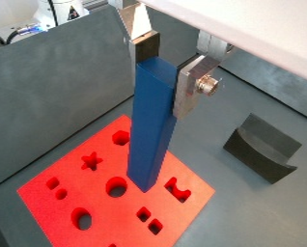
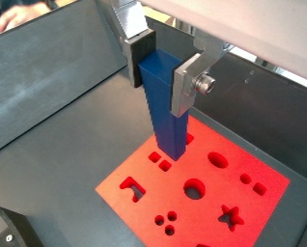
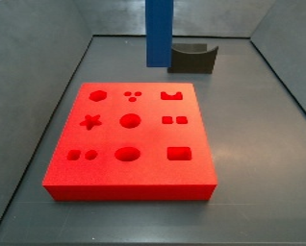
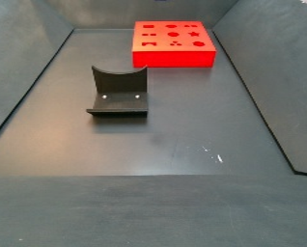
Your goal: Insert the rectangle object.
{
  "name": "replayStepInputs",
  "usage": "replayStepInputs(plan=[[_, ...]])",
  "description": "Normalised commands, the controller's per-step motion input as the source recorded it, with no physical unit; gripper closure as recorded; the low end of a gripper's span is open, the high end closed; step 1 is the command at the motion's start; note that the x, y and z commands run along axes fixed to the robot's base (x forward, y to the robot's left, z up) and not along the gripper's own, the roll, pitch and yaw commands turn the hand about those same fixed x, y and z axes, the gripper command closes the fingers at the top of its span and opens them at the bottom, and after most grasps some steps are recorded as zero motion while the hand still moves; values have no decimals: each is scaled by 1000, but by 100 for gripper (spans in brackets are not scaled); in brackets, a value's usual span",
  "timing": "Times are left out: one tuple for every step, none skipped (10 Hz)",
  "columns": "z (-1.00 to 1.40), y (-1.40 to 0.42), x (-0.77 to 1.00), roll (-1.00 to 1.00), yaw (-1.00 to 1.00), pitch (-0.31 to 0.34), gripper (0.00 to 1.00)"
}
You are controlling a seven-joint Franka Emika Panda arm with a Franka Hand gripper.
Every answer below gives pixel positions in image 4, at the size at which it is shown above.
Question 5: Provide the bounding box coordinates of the red shape sorter block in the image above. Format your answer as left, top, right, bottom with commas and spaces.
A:
133, 20, 217, 68

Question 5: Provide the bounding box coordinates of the black curved holder stand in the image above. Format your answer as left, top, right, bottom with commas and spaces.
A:
87, 67, 149, 116

